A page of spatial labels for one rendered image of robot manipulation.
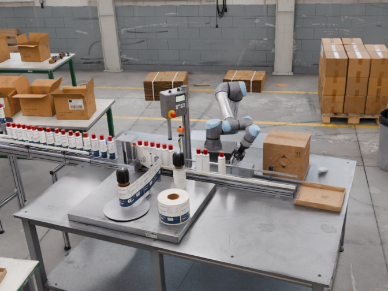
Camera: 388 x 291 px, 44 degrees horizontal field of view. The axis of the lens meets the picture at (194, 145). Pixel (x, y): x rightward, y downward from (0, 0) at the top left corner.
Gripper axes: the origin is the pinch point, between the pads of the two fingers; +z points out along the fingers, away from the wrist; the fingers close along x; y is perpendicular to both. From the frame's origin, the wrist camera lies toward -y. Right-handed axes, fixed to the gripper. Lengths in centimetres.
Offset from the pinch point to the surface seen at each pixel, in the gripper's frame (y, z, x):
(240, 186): 5.6, 9.0, 13.9
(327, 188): -12, -19, 65
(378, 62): -345, -26, 78
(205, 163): 2.5, 11.8, -16.4
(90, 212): 72, 48, -59
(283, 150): -16.6, -22.2, 24.7
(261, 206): 22.2, 1.4, 32.7
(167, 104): 1, -11, -62
